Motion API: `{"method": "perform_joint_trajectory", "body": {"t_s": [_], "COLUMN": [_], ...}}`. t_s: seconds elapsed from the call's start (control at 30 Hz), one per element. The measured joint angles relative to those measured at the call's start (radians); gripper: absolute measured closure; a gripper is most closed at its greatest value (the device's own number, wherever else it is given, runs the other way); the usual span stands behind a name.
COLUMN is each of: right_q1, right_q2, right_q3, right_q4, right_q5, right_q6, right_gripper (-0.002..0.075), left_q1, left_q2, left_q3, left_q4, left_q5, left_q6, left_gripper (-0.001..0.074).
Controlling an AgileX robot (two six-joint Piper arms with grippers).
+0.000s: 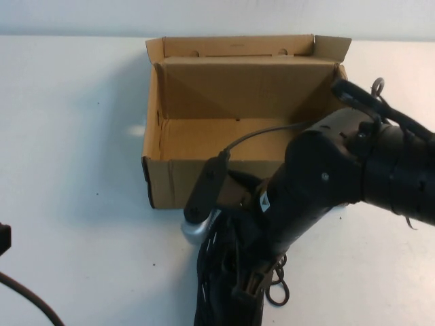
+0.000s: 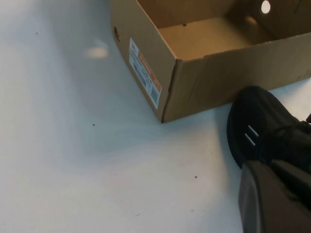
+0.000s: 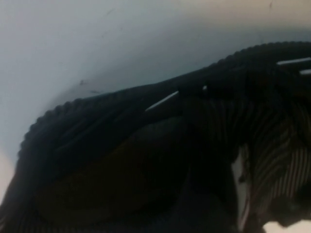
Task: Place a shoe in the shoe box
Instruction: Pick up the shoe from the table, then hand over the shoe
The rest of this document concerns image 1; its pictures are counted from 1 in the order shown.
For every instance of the brown cardboard shoe box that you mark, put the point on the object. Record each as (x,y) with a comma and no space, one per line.
(176,102)

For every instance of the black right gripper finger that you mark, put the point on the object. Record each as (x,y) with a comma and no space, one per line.
(244,293)

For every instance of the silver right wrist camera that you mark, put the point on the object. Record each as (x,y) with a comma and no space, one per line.
(204,197)

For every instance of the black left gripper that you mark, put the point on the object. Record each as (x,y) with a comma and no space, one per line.
(4,239)

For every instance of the black knit sneaker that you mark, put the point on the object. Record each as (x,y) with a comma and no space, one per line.
(221,271)

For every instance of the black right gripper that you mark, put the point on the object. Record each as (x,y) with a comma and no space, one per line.
(312,183)

